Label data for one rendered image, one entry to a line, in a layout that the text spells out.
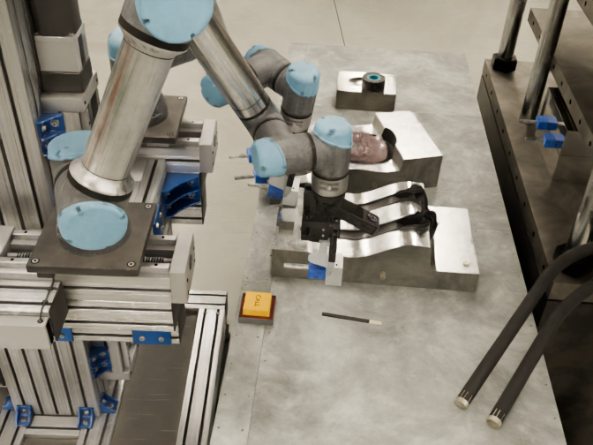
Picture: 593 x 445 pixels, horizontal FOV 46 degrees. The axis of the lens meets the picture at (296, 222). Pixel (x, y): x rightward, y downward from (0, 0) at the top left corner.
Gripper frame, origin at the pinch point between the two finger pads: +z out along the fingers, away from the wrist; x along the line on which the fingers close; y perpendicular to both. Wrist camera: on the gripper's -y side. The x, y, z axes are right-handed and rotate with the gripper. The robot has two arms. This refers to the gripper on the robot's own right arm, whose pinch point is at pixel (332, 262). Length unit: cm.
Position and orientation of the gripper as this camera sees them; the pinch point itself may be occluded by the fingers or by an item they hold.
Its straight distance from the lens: 156.5
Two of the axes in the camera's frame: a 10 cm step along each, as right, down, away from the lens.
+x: -0.8, 6.2, -7.8
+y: -10.0, -0.8, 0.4
